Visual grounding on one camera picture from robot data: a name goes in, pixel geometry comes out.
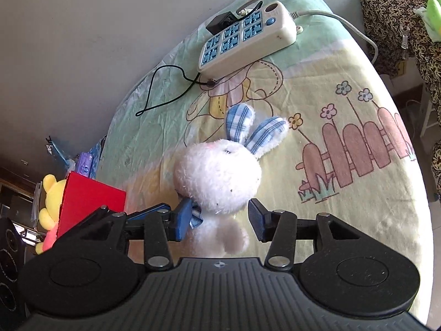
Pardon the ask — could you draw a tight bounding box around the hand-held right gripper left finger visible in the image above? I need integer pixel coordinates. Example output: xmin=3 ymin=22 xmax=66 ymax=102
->
xmin=77 ymin=197 xmax=193 ymax=271

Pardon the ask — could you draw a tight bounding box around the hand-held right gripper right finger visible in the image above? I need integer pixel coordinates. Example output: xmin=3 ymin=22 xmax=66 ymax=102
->
xmin=248 ymin=198 xmax=362 ymax=270

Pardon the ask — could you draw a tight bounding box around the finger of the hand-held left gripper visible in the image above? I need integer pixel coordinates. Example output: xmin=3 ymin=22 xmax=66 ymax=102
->
xmin=126 ymin=204 xmax=172 ymax=222

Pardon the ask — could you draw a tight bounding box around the white plush rabbit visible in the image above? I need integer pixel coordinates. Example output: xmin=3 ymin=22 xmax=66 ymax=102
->
xmin=172 ymin=103 xmax=290 ymax=256

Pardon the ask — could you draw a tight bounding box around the red cardboard box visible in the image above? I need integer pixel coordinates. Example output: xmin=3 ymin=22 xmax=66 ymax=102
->
xmin=55 ymin=171 xmax=127 ymax=238

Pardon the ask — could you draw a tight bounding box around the yellow plush bear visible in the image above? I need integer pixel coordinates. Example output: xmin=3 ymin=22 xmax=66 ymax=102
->
xmin=34 ymin=174 xmax=69 ymax=254

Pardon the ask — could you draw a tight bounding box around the purple packet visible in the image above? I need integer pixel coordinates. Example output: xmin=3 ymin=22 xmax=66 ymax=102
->
xmin=76 ymin=152 xmax=100 ymax=179

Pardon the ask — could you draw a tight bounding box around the printed pastel tablecloth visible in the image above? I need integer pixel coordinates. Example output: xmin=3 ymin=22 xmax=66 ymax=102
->
xmin=96 ymin=0 xmax=431 ymax=321

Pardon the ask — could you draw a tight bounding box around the dark wooden shelf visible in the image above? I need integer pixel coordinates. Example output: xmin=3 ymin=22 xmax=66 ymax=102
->
xmin=0 ymin=165 xmax=45 ymax=245

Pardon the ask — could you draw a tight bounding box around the black speaker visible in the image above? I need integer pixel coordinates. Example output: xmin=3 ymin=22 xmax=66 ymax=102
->
xmin=0 ymin=217 xmax=30 ymax=331

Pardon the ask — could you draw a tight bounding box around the white power strip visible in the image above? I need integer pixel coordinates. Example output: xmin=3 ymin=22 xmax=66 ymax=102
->
xmin=197 ymin=1 xmax=304 ymax=76

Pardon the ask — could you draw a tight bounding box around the black power adapter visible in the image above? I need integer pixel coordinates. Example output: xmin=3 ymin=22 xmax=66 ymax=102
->
xmin=206 ymin=13 xmax=242 ymax=36

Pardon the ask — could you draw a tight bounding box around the brown patterned sofa cover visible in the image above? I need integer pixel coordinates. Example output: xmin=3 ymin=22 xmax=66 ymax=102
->
xmin=359 ymin=0 xmax=441 ymax=197

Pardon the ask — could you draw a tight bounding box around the small green frog plush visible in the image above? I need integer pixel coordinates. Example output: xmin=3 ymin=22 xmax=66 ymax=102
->
xmin=413 ymin=0 xmax=441 ymax=42

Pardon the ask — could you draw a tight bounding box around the thin black cable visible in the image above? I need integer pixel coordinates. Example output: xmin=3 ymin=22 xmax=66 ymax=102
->
xmin=135 ymin=2 xmax=264 ymax=118

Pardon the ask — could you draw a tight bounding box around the white stool frame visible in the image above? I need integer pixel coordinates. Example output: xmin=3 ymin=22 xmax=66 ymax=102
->
xmin=418 ymin=83 xmax=441 ymax=137

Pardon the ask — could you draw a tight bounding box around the white power strip cord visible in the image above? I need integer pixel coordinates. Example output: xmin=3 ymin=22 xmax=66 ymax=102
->
xmin=291 ymin=10 xmax=380 ymax=65

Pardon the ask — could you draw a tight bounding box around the metal keychain clip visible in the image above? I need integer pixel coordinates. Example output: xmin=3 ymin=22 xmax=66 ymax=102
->
xmin=400 ymin=23 xmax=411 ymax=59

